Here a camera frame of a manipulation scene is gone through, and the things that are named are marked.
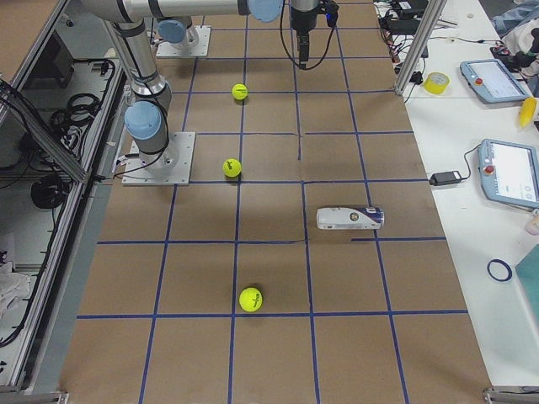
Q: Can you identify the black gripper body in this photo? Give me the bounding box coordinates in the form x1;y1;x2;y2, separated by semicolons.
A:
291;8;317;46

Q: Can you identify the white tennis ball can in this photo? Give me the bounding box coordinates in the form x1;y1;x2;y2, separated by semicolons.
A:
316;206;385;230

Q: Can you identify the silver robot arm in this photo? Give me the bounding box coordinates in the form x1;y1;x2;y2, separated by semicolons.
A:
157;1;339;71
83;0;282;184

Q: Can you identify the yellow tennis ball centre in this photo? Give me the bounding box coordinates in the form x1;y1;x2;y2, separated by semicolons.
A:
231;83;248;101

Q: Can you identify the yellow tennis ball by base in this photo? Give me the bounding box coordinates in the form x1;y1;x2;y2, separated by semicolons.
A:
222;158;242;178

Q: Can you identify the yellow tennis ball near left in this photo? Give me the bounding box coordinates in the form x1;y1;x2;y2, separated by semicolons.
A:
238;287;263;312

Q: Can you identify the yellow tape roll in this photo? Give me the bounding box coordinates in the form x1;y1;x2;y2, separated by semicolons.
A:
424;72;451;95

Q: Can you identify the far teach pendant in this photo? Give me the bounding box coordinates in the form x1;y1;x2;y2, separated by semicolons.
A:
460;59;529;104

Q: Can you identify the teach pendant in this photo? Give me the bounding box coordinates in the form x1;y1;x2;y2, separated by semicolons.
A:
478;139;538;210
460;59;529;104

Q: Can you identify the black power adapter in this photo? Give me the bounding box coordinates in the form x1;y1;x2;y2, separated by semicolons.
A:
429;170;463;186

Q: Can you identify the yellow banana toy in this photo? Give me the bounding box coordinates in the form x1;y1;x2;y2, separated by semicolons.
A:
518;97;539;128

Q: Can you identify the near teach pendant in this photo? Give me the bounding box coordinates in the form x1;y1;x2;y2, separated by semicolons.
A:
478;139;538;210

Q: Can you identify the teal box corner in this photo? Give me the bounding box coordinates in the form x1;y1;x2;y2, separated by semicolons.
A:
516;245;539;317

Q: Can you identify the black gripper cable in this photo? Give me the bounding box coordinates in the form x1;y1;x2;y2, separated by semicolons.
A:
279;0;340;71

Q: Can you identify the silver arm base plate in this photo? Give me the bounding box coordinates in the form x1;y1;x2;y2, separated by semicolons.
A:
157;20;211;59
121;132;195;186

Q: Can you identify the aluminium frame post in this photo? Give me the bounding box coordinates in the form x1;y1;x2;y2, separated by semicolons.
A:
394;0;446;96

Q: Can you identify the blue tape ring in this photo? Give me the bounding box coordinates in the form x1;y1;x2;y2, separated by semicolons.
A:
487;259;513;283

